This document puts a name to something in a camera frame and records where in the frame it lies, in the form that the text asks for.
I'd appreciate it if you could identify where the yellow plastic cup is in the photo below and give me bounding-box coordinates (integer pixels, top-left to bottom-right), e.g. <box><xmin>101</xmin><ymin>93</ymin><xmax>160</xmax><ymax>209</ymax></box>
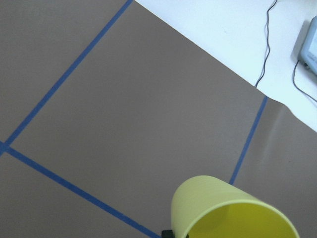
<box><xmin>171</xmin><ymin>176</ymin><xmax>299</xmax><ymax>238</ymax></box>

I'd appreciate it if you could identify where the left teach pendant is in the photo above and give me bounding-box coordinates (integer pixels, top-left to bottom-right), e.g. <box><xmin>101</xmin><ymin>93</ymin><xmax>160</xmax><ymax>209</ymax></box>
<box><xmin>298</xmin><ymin>16</ymin><xmax>317</xmax><ymax>75</ymax></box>

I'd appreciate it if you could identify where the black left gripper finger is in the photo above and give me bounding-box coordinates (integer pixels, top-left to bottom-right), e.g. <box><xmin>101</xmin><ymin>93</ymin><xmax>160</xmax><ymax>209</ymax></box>
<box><xmin>161</xmin><ymin>230</ymin><xmax>175</xmax><ymax>238</ymax></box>

